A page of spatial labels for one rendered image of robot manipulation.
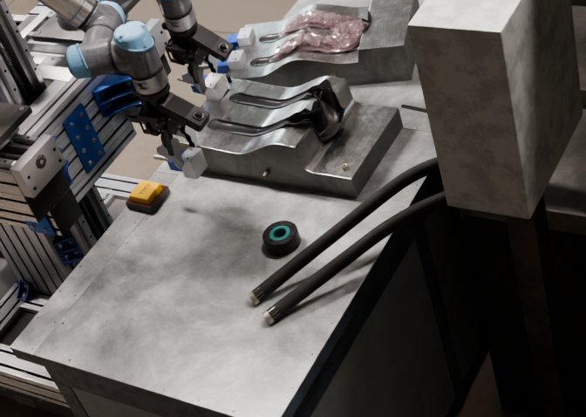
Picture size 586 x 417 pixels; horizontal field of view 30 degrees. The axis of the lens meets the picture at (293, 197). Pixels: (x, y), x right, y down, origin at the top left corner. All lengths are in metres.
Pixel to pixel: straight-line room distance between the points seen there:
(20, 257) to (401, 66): 1.35
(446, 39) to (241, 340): 0.84
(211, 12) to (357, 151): 2.56
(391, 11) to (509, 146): 1.10
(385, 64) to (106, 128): 0.80
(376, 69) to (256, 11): 2.14
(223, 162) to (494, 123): 0.99
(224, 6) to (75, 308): 2.72
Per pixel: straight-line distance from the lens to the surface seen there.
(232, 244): 2.49
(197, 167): 2.53
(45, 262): 3.36
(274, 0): 4.95
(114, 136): 3.10
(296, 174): 2.55
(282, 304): 2.27
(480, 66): 1.77
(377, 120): 2.61
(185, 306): 2.40
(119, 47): 2.36
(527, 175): 1.91
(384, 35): 2.81
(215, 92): 2.77
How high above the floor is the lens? 2.42
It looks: 39 degrees down
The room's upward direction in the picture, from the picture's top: 19 degrees counter-clockwise
